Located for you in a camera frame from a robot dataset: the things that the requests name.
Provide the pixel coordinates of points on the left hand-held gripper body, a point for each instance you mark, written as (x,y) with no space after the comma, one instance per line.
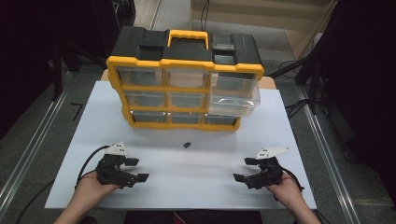
(110,172)

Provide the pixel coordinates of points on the yellow black drawer organizer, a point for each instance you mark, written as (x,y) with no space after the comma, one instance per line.
(186,57)

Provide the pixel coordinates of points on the metal floor rail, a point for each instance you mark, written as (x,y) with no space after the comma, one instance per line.
(330,161)
(34,149)

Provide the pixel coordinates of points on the white table board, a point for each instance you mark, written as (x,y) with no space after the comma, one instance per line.
(190,189)

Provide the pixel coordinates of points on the set of clear closed drawers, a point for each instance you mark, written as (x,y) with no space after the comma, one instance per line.
(140,76)

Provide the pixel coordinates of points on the beige wooden panel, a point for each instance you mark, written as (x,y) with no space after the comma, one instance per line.
(264,18)

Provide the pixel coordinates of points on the person's right hand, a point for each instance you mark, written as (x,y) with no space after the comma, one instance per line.
(288,193)

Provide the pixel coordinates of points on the person's dark clothing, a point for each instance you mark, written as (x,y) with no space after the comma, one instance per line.
(199,217)

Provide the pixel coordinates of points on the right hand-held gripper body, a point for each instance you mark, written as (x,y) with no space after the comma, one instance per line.
(267,174)

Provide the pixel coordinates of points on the clear plastic drawer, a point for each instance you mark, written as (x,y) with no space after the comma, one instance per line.
(233,93)

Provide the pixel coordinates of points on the person's left hand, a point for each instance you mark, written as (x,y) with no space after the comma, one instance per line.
(90,188)

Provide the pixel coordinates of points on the small black part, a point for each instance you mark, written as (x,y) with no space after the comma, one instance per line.
(187,145)

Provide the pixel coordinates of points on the dark metal stand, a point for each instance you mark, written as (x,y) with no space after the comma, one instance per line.
(57,68)
(313,77)

